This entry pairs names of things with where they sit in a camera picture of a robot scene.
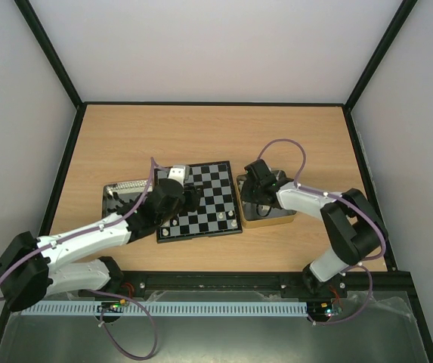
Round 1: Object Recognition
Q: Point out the tin tray with black pieces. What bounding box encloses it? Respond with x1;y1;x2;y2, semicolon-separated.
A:
101;179;147;218

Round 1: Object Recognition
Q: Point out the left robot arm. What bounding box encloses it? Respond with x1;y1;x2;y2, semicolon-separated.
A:
0;179;202;312

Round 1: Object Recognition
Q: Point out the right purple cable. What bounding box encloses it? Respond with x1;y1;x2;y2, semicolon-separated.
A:
256;138;387;326

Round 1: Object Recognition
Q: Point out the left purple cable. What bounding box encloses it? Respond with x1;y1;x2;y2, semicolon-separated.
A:
0;157;164;302

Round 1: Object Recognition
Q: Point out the light blue cable duct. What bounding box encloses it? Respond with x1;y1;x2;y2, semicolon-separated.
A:
21;301;308;317

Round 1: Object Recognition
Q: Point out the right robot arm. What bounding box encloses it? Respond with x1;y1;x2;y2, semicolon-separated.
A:
240;159;388;296

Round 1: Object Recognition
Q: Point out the black silver chessboard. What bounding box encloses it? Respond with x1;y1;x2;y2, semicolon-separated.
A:
156;160;243;244

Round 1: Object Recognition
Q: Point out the gold tin with white pieces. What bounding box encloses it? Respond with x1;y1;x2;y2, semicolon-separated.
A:
236;174;296;228

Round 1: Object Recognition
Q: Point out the purple cable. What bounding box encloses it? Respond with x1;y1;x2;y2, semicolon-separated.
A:
256;138;387;326
0;157;164;302

